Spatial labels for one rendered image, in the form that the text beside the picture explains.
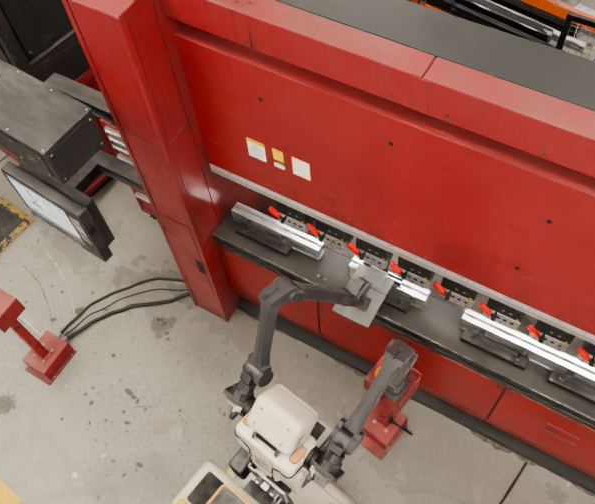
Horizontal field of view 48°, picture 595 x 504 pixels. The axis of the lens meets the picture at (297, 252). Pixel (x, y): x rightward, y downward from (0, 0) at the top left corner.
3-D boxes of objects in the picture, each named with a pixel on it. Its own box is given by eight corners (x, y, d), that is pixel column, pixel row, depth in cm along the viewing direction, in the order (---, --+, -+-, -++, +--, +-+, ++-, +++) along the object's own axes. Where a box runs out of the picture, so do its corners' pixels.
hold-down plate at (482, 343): (459, 340, 300) (460, 337, 297) (464, 330, 302) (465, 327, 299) (524, 371, 291) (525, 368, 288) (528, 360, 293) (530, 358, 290)
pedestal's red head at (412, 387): (363, 387, 314) (364, 373, 298) (383, 362, 319) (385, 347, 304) (398, 413, 306) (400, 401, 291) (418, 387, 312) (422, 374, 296)
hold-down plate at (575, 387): (546, 381, 288) (548, 379, 285) (550, 371, 290) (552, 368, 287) (616, 415, 279) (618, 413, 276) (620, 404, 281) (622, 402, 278)
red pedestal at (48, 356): (25, 370, 400) (-45, 310, 328) (52, 336, 410) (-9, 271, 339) (50, 386, 394) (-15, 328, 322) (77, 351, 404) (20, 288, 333)
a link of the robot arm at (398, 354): (387, 340, 234) (411, 356, 231) (396, 335, 247) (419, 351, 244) (325, 442, 243) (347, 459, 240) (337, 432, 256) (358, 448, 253)
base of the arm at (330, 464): (308, 461, 244) (334, 483, 239) (319, 444, 242) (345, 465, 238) (318, 455, 252) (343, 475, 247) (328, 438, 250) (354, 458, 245)
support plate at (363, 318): (331, 310, 298) (331, 309, 297) (359, 265, 309) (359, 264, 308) (367, 328, 293) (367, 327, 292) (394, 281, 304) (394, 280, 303)
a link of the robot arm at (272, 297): (255, 283, 238) (272, 298, 233) (284, 273, 247) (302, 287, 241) (241, 374, 262) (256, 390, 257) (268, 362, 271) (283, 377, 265)
